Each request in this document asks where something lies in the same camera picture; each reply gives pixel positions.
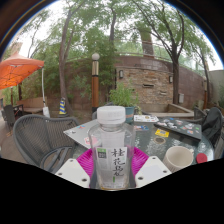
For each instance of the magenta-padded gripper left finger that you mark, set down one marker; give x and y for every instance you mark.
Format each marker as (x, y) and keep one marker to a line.
(72, 171)

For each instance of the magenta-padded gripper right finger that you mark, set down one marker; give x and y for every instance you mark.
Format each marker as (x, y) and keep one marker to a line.
(151, 170)

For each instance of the clear white-capped drink bottle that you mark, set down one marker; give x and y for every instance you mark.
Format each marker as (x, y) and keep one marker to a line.
(111, 146)

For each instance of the white mug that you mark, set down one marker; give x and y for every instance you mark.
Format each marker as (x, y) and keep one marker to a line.
(178, 158)

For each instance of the yellow card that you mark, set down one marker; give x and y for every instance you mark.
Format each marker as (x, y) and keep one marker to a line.
(162, 133)

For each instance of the blue card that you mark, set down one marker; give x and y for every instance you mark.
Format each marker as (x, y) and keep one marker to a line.
(141, 127)

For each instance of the grey wicker armchair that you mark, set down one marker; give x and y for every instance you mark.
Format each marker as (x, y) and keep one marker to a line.
(40, 136)

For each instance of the black laptop with stickers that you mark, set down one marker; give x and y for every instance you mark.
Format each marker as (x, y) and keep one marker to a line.
(180, 128)

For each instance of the white sticker sheet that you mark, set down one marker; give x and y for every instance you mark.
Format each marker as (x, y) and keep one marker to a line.
(146, 118)

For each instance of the yellow and blue striped cone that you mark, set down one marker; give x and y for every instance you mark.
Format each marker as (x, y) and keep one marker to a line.
(62, 107)

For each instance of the white canopy pole base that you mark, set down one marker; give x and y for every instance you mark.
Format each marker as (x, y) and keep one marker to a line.
(46, 111)

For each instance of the grey armchair holding jacket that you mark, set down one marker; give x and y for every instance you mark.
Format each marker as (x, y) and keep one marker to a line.
(218, 146)

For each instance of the wooden bench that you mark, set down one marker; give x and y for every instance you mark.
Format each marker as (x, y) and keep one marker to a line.
(31, 103)

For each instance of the green plant in blue pot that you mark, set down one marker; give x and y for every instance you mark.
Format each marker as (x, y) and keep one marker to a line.
(123, 95)

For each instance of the dark patio chair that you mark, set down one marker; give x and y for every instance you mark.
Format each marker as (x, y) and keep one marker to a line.
(9, 118)

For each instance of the orange canopy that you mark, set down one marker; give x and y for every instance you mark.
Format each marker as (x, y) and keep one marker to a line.
(18, 71)

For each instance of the grey wall box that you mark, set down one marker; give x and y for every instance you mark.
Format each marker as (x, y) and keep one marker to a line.
(181, 98)

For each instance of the striped lamp post with globe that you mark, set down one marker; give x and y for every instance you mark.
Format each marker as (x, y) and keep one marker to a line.
(95, 83)

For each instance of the black wall lamp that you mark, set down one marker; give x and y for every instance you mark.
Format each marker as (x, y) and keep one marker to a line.
(121, 74)
(171, 79)

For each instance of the orange lamp post with globe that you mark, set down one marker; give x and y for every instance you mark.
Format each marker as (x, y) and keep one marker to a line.
(206, 93)

